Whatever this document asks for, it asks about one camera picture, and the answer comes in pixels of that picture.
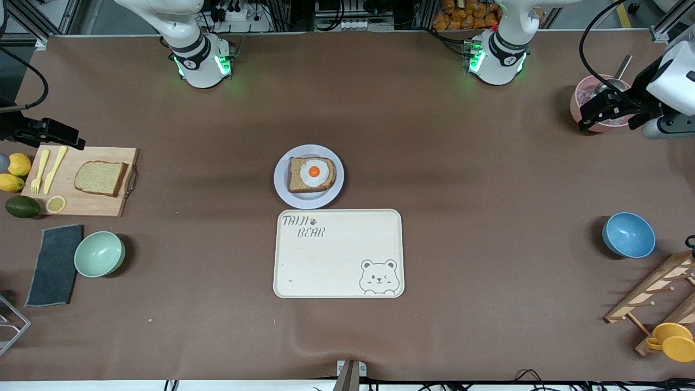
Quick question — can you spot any green avocado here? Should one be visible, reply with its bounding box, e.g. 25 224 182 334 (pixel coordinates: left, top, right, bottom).
5 195 41 219

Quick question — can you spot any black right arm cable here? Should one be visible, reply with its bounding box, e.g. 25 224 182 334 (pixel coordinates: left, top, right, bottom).
0 47 49 112

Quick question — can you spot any mint green bowl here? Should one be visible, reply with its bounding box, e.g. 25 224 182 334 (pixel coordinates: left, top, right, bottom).
74 231 126 279

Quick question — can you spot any yellow plastic knife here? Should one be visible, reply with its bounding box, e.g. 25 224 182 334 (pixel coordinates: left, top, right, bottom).
43 145 69 195

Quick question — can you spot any fried egg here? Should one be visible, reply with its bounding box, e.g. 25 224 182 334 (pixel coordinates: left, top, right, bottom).
300 159 329 188

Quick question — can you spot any cream bear print tray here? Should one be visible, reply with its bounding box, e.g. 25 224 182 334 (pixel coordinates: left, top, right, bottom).
273 209 406 299

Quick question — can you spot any blue bowl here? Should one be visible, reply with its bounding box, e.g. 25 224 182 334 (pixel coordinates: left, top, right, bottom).
602 212 656 259

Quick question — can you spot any plain brown bread slice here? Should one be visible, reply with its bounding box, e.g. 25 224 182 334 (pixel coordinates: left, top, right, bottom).
74 161 129 197

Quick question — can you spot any round white plate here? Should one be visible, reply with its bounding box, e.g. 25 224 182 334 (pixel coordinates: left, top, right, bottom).
273 144 345 210

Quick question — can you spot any dark grey cloth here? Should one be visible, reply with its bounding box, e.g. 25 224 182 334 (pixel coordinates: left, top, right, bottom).
24 224 84 308

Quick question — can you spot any wooden cup rack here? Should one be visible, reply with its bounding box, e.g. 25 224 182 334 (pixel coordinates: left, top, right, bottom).
604 250 695 356

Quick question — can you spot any metal scoop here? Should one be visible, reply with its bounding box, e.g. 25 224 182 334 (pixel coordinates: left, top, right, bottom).
592 54 634 98

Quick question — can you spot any white power strip with plugs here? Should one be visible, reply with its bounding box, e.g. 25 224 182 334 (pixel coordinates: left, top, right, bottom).
209 0 272 33

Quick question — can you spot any pink bowl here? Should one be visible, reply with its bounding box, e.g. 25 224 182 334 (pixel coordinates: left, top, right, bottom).
570 74 635 133

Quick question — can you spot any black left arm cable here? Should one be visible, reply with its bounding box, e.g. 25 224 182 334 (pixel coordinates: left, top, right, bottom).
579 0 660 113

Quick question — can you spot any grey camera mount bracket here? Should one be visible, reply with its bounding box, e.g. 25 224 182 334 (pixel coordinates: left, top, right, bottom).
332 360 368 391

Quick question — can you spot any aluminium frame profile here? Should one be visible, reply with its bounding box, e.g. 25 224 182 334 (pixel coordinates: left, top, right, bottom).
650 0 695 43
8 0 82 51

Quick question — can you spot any toast with fried egg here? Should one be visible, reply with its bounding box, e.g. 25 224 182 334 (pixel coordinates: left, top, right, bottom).
288 156 337 194

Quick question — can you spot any yellow plastic fork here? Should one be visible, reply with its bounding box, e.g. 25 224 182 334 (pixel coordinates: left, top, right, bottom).
31 149 50 195

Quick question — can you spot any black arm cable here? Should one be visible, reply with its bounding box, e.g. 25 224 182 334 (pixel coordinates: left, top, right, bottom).
579 0 660 113
0 47 49 112

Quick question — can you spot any yellow plastic cup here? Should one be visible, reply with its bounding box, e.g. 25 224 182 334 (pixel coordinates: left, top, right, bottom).
646 323 695 363

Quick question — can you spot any wooden cutting board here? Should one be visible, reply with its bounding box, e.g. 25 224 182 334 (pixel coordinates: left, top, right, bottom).
21 146 140 218

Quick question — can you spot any bag of orange buns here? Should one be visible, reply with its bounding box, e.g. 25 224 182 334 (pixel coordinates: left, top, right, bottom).
433 0 503 31

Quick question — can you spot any clear ice cubes pile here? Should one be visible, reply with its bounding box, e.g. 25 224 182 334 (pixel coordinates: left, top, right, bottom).
577 87 633 127

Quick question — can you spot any metal wire rack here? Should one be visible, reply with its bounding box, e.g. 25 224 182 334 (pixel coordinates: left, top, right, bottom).
0 293 31 357

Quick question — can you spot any small white power strip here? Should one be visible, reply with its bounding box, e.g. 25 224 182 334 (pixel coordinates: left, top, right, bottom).
338 18 382 31

